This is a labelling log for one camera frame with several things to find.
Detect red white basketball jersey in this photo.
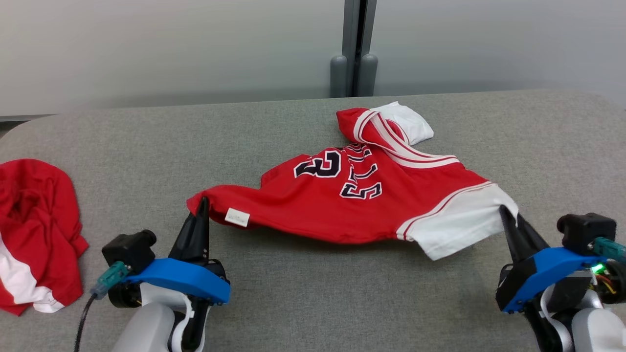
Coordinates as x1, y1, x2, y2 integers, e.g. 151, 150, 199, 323
186, 101, 519, 261

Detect grey cylindrical post foot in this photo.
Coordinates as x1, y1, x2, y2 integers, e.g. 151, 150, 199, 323
357, 53, 379, 97
330, 55, 348, 98

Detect black left camera cable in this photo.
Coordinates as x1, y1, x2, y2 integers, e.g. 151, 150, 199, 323
73, 292, 97, 352

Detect teal left cable connector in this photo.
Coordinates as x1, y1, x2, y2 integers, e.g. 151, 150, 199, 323
90, 261, 132, 300

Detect red white sports shorts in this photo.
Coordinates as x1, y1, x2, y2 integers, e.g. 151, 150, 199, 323
0, 159, 89, 316

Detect teal right cable connector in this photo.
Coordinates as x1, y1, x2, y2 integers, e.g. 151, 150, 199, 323
593, 237, 626, 262

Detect grey partition base rail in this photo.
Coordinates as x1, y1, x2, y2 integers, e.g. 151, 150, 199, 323
0, 114, 57, 123

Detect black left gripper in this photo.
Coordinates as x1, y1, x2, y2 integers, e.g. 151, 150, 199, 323
169, 197, 230, 284

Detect teal cable connector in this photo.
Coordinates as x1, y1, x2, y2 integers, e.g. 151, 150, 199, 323
90, 261, 132, 300
593, 237, 626, 262

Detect grey metal partition post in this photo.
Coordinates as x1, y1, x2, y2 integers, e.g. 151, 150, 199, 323
342, 0, 378, 97

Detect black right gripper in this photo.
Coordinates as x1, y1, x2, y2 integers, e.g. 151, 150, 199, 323
495, 205, 550, 309

